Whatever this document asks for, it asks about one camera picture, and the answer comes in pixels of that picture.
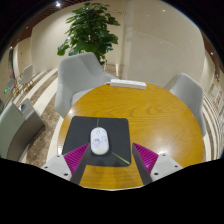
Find white printed computer mouse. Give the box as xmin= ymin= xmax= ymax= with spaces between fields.
xmin=89 ymin=126 xmax=110 ymax=156

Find light grey shell chair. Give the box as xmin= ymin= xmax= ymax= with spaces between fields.
xmin=54 ymin=52 xmax=118 ymax=119
xmin=163 ymin=72 xmax=208 ymax=138

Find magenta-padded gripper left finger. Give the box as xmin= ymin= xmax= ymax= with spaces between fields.
xmin=41 ymin=142 xmax=92 ymax=186

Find small white chair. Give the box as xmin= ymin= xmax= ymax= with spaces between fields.
xmin=17 ymin=63 xmax=35 ymax=91

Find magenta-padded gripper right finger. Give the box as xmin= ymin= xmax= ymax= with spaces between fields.
xmin=131 ymin=142 xmax=184 ymax=185

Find white power strip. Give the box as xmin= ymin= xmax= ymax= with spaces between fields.
xmin=109 ymin=78 xmax=148 ymax=91

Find green leafy potted plant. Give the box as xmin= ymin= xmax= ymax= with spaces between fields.
xmin=56 ymin=2 xmax=121 ymax=64

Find grey-green chair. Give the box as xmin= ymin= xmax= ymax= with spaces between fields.
xmin=0 ymin=97 xmax=46 ymax=161

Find black mouse pad green lines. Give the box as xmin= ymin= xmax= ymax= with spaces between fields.
xmin=61 ymin=115 xmax=132 ymax=168

